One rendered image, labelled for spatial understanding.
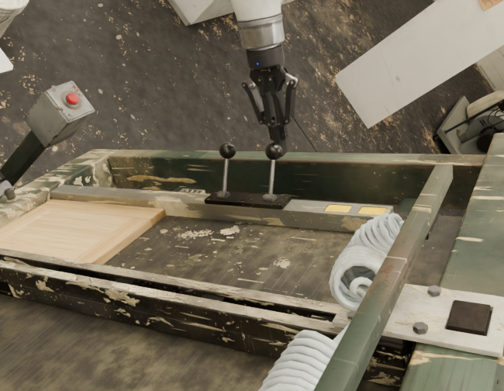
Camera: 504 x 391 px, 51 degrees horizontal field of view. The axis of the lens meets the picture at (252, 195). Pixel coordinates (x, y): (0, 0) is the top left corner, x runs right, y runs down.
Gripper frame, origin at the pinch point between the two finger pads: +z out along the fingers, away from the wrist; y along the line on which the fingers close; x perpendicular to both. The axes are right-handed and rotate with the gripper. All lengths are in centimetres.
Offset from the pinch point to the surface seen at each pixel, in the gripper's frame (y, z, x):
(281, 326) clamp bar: -22, 9, 48
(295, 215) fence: -7.0, 12.5, 11.0
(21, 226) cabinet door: 63, 14, 26
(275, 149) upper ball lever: -1.2, 0.5, 4.5
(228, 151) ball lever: 10.8, 1.1, 4.8
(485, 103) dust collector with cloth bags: 32, 166, -561
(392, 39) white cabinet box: 78, 47, -361
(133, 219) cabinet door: 32.8, 13.6, 17.2
